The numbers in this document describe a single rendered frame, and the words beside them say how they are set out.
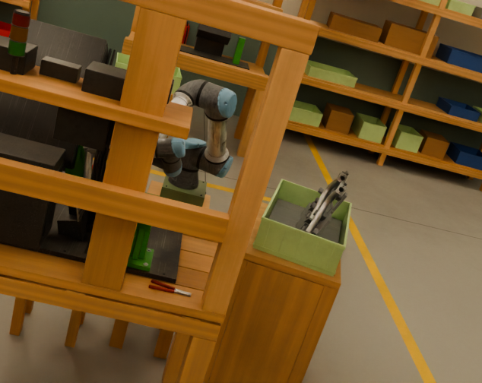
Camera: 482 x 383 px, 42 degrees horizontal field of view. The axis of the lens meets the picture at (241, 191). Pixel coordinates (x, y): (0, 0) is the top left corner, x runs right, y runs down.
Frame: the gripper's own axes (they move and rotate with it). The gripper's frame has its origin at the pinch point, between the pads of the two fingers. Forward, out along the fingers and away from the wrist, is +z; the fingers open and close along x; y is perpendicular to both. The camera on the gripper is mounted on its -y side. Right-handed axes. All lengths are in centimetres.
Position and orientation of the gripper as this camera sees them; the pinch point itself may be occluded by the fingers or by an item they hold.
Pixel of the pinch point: (90, 153)
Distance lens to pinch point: 242.6
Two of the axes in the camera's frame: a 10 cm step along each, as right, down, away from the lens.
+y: -0.3, -9.2, 3.9
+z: -10.0, 0.2, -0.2
